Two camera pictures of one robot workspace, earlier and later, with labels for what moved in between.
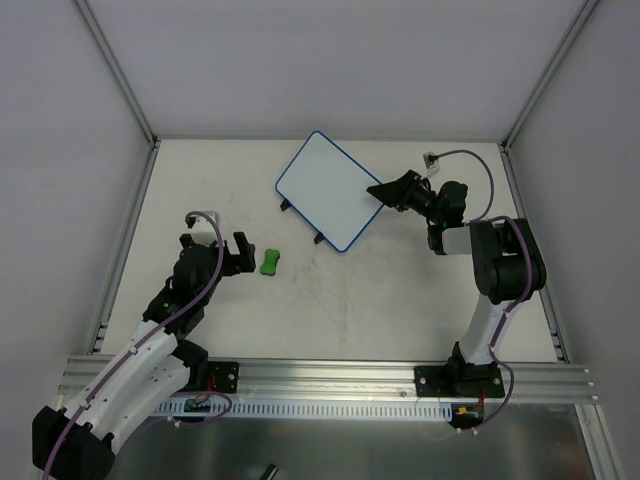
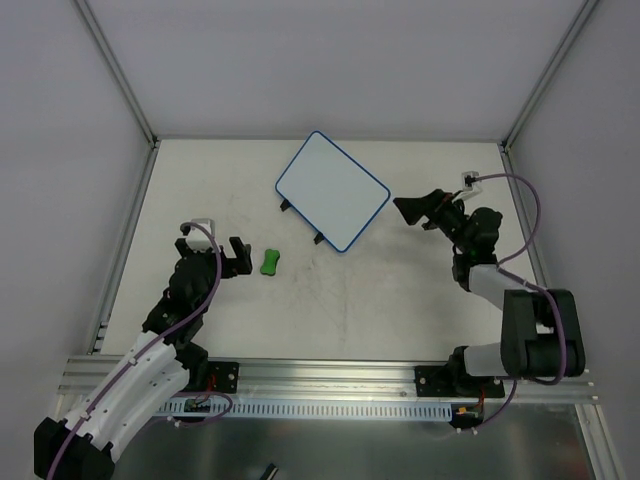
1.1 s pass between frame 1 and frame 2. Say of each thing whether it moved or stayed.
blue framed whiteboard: stayed
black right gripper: moved
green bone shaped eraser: stayed
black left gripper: stayed
